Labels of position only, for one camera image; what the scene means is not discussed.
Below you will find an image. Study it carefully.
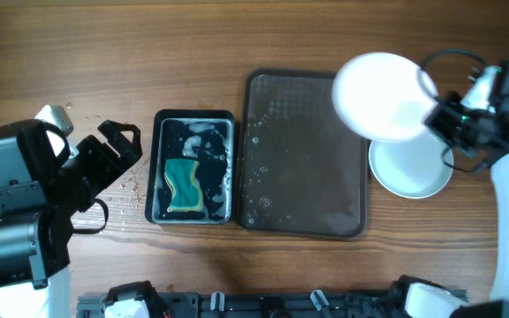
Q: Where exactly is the white plate with blue stain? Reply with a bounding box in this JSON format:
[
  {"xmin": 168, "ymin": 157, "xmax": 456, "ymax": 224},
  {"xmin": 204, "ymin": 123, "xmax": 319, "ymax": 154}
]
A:
[{"xmin": 331, "ymin": 52, "xmax": 438, "ymax": 142}]

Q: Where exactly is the green yellow sponge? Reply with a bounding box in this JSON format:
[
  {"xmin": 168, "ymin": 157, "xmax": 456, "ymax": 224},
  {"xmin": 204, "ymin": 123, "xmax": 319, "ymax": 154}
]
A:
[{"xmin": 164, "ymin": 158, "xmax": 204, "ymax": 213}]

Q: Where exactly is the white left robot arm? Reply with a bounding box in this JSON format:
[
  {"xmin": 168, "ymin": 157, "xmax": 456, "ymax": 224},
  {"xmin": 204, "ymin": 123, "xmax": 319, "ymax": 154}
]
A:
[{"xmin": 0, "ymin": 105, "xmax": 142, "ymax": 317}]

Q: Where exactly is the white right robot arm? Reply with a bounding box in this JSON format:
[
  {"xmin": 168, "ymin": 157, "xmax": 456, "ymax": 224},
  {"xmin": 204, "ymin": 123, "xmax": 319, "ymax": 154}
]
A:
[{"xmin": 424, "ymin": 60, "xmax": 509, "ymax": 317}]

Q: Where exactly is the brown serving tray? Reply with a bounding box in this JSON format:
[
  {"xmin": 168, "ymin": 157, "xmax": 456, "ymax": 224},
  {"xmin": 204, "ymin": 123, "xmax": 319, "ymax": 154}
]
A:
[{"xmin": 235, "ymin": 69, "xmax": 368, "ymax": 240}]

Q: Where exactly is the black water basin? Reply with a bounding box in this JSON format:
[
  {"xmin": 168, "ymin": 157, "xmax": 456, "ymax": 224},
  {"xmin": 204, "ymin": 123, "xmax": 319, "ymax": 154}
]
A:
[{"xmin": 145, "ymin": 110, "xmax": 235, "ymax": 224}]

